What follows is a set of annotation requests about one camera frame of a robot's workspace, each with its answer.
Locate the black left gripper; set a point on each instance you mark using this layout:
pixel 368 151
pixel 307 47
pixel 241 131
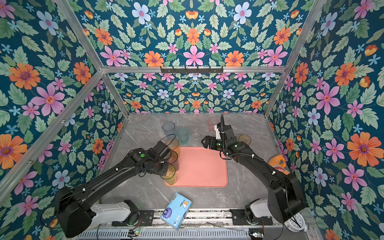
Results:
pixel 163 173

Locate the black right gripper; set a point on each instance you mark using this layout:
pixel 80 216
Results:
pixel 213 139

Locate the yellow plastic cup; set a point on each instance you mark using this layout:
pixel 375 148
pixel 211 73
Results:
pixel 174 145

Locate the light green tall cup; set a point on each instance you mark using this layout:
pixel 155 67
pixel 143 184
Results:
pixel 170 177

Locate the pink plastic tray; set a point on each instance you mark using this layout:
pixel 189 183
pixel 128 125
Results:
pixel 200 168

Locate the blue transparent cup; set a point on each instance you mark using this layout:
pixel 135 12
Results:
pixel 169 129

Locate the dark grey plastic cup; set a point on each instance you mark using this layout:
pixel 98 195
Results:
pixel 172 159

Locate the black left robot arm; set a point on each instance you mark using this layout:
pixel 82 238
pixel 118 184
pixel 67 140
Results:
pixel 73 207

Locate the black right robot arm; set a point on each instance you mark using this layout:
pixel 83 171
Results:
pixel 285 196

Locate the pink transparent cup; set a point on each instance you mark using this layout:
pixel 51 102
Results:
pixel 212 123

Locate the clear transparent cup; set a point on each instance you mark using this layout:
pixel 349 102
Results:
pixel 196 129

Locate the teal frosted cup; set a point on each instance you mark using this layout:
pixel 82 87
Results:
pixel 183 135

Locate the amber short cup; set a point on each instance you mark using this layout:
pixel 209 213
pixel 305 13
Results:
pixel 245 138

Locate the blue tissue pack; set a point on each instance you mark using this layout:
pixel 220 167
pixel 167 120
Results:
pixel 176 211

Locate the orange fish plush toy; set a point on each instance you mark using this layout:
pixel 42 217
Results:
pixel 279 163

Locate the white alarm clock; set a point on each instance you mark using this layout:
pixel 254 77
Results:
pixel 296 224

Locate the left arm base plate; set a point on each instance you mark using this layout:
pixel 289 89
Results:
pixel 142 218

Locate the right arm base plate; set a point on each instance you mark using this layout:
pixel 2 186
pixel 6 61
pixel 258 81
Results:
pixel 241 217

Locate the black hook rail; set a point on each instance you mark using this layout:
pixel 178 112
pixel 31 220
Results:
pixel 191 70

